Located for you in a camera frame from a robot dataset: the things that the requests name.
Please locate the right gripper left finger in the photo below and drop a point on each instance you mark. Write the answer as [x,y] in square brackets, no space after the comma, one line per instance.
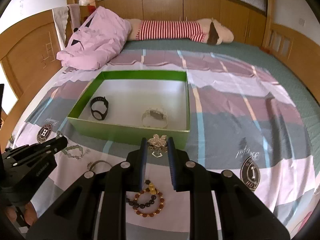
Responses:
[129,175]

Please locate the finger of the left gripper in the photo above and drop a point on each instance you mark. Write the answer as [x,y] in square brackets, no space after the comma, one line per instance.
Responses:
[45,152]

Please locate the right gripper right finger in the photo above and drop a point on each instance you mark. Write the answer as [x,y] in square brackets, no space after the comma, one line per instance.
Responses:
[186,175]

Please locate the rhinestone flower brooch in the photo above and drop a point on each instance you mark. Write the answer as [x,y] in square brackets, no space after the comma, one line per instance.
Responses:
[158,143]

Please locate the black wrist watch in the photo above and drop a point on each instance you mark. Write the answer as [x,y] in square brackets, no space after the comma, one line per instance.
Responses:
[99,107]

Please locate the white wrist watch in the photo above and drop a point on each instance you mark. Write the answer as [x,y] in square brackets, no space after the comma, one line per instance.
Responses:
[154,118]

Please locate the green cardboard box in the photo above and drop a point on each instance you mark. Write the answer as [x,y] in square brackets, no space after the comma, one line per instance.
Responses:
[130,93]

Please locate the plaid bed sheet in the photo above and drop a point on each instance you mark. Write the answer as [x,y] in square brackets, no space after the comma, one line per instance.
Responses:
[244,129]

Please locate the wooden headboard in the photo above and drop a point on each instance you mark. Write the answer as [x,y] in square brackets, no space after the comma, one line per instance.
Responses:
[28,58]

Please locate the pink folded quilt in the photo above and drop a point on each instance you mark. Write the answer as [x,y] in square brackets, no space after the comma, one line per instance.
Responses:
[100,39]

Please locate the grey towel on headboard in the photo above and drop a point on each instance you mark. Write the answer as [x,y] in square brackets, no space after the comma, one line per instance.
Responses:
[62,16]

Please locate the green mattress cover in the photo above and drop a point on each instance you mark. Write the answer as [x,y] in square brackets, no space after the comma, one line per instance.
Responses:
[306,104]

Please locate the striped plush toy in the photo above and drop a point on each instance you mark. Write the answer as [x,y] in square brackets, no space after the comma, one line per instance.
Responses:
[206,30]

